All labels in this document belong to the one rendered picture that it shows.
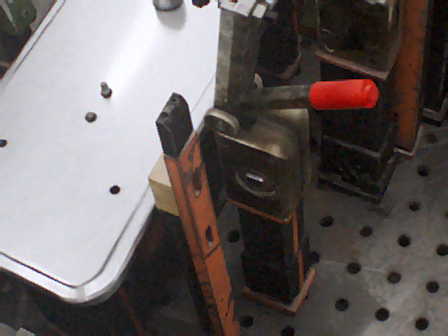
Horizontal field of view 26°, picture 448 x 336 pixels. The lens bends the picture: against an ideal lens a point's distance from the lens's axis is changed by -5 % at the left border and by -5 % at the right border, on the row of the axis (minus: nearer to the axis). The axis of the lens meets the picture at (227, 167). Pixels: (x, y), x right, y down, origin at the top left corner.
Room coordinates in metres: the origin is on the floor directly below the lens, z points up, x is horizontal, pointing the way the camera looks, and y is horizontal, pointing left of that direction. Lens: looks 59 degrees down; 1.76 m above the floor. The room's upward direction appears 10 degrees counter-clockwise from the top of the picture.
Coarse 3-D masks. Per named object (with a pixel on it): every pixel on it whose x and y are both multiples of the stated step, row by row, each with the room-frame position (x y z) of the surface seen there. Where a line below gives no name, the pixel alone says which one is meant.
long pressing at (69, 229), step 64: (64, 0) 0.70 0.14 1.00; (128, 0) 0.67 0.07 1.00; (64, 64) 0.61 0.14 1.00; (128, 64) 0.59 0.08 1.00; (192, 64) 0.58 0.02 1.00; (0, 128) 0.55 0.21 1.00; (64, 128) 0.53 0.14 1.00; (128, 128) 0.52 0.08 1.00; (0, 192) 0.47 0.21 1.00; (64, 192) 0.46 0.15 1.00; (128, 192) 0.45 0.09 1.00; (0, 256) 0.41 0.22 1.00; (64, 256) 0.40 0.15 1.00; (128, 256) 0.39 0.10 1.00
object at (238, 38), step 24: (192, 0) 0.48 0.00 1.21; (216, 0) 0.48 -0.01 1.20; (240, 0) 0.46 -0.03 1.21; (264, 0) 0.47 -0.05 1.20; (240, 24) 0.45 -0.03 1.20; (240, 48) 0.45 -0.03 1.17; (216, 72) 0.47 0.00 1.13; (240, 72) 0.46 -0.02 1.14; (216, 96) 0.47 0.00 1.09; (240, 96) 0.46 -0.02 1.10
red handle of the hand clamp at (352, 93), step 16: (352, 80) 0.43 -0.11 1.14; (368, 80) 0.42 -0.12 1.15; (256, 96) 0.47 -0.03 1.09; (272, 96) 0.46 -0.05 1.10; (288, 96) 0.45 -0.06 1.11; (304, 96) 0.44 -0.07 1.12; (320, 96) 0.43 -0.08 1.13; (336, 96) 0.42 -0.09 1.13; (352, 96) 0.41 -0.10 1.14; (368, 96) 0.41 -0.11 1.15
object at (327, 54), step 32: (320, 0) 0.60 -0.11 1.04; (352, 0) 0.58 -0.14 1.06; (384, 0) 0.56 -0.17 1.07; (320, 32) 0.60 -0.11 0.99; (352, 32) 0.58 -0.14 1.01; (384, 32) 0.56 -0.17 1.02; (320, 64) 0.60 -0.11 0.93; (352, 64) 0.58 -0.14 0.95; (384, 64) 0.56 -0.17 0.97; (384, 96) 0.57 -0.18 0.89; (352, 128) 0.58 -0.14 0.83; (384, 128) 0.58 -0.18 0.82; (352, 160) 0.57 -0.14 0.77; (384, 160) 0.57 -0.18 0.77; (352, 192) 0.57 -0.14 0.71; (384, 192) 0.56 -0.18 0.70
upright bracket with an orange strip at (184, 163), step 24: (168, 120) 0.38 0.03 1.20; (168, 144) 0.38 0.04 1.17; (192, 144) 0.39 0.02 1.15; (168, 168) 0.38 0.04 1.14; (192, 168) 0.39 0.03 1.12; (192, 192) 0.38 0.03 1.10; (192, 216) 0.38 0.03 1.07; (192, 240) 0.38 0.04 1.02; (216, 240) 0.39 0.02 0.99; (216, 264) 0.39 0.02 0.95; (216, 288) 0.38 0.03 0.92; (216, 312) 0.38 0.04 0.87
